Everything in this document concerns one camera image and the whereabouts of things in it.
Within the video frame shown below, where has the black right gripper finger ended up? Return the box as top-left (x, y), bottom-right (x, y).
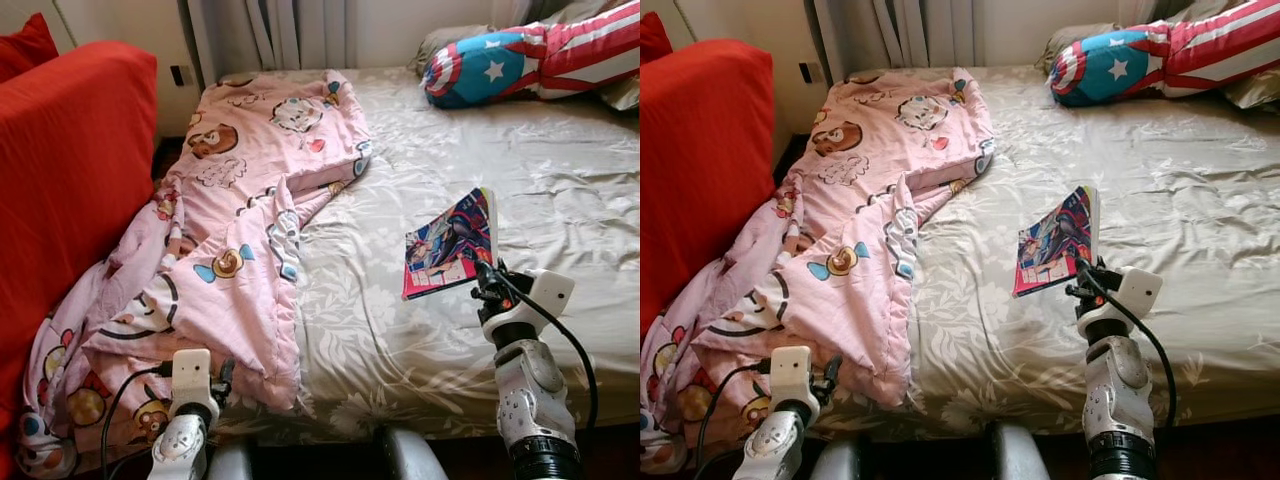
top-left (1065, 255), bottom-right (1101, 298)
top-left (470, 258), bottom-right (506, 301)

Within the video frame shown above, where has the colourful comic book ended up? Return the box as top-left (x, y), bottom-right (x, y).
top-left (402, 187), bottom-right (499, 301)
top-left (1013, 185), bottom-right (1101, 298)

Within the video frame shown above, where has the grey robot left leg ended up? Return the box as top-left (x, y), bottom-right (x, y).
top-left (205, 440), bottom-right (256, 480)
top-left (808, 435), bottom-right (866, 480)

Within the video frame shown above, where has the grey robot leg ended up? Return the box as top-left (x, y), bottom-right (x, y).
top-left (205, 440), bottom-right (256, 480)
top-left (985, 422), bottom-right (1051, 480)
top-left (808, 435), bottom-right (866, 480)
top-left (378, 427), bottom-right (449, 480)

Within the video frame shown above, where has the beige floral bedsheet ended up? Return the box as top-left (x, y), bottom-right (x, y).
top-left (905, 62), bottom-right (1280, 441)
top-left (200, 65), bottom-right (641, 446)

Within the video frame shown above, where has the pink cartoon print blanket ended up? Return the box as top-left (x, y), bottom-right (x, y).
top-left (640, 68), bottom-right (996, 476)
top-left (15, 70), bottom-right (373, 479)

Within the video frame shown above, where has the grey robot right leg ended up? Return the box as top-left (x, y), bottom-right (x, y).
top-left (378, 427), bottom-right (449, 480)
top-left (985, 422), bottom-right (1051, 480)

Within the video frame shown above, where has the star and stripes bolster pillow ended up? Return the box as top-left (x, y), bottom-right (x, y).
top-left (420, 0), bottom-right (641, 109)
top-left (1048, 0), bottom-right (1280, 106)

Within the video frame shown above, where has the large red cushion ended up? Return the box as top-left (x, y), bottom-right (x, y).
top-left (640, 38), bottom-right (776, 341)
top-left (0, 40), bottom-right (159, 441)

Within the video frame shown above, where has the small red cushion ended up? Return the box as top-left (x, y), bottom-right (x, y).
top-left (0, 12), bottom-right (59, 83)
top-left (640, 12), bottom-right (674, 66)

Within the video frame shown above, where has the grey pleated curtain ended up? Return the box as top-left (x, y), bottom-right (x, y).
top-left (185, 0), bottom-right (351, 73)
top-left (812, 0), bottom-right (976, 71)

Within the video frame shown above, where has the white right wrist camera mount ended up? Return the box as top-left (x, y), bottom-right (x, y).
top-left (512, 268), bottom-right (577, 323)
top-left (1115, 265), bottom-right (1164, 319)

